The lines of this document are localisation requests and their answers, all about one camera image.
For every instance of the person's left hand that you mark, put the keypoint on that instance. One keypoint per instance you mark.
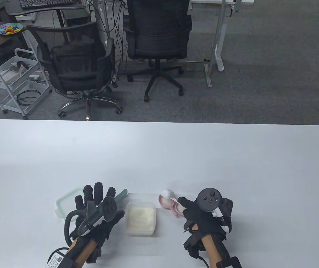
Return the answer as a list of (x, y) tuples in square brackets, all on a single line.
[(99, 192)]

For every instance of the white sugar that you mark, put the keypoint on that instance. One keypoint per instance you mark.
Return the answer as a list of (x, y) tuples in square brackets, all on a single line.
[(140, 219)]

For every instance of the black padded office chair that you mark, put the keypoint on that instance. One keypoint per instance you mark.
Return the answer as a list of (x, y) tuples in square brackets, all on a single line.
[(156, 33)]

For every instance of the person's right forearm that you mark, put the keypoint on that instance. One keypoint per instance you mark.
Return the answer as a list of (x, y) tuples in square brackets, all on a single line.
[(212, 249)]

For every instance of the grey floor socket box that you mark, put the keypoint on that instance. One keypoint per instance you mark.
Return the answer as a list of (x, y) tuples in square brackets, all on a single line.
[(195, 66)]

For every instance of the pile of colourful blocks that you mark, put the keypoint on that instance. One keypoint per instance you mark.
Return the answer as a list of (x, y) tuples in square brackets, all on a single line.
[(8, 29)]

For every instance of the black mesh office chair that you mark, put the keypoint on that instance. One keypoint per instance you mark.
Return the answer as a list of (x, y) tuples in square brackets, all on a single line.
[(75, 64)]

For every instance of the black box with white label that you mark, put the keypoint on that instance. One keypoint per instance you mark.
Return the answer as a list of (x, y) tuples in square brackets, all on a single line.
[(58, 259)]

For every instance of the black computer tower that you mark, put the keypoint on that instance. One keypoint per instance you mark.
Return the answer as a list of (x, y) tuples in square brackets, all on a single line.
[(75, 18)]

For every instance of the black keyboard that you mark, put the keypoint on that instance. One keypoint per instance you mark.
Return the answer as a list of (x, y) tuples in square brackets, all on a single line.
[(44, 2)]

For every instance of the white rolling cart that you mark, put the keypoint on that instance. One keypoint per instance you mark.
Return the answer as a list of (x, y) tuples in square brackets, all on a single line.
[(8, 101)]

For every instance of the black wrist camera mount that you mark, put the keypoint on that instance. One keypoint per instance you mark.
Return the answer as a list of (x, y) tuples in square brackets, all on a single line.
[(191, 245), (95, 252)]

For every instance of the mint green container lid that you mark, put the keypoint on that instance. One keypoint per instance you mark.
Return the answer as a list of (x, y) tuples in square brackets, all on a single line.
[(64, 203)]

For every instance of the green plate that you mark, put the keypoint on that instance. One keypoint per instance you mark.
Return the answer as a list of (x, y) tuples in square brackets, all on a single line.
[(19, 28)]

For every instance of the person's right hand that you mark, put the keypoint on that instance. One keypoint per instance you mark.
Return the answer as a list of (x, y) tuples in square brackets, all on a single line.
[(201, 223)]

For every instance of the white plastic coffee spoon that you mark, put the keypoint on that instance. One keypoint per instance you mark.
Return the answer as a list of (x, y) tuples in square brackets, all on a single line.
[(167, 193)]

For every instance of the mint green dessert spatula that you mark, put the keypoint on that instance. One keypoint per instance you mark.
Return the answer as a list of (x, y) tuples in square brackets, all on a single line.
[(121, 194)]

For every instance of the white desk frame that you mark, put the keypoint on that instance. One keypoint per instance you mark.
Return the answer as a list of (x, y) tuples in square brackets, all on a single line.
[(218, 36)]

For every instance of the person's left forearm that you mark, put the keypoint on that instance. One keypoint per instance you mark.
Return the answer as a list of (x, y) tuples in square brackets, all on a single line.
[(82, 249)]

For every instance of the clear plastic sugar container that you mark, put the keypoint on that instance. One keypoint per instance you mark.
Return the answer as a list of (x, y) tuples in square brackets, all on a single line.
[(141, 234)]

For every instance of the black desk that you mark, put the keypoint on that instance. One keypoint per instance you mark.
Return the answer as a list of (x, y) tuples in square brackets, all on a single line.
[(16, 9)]

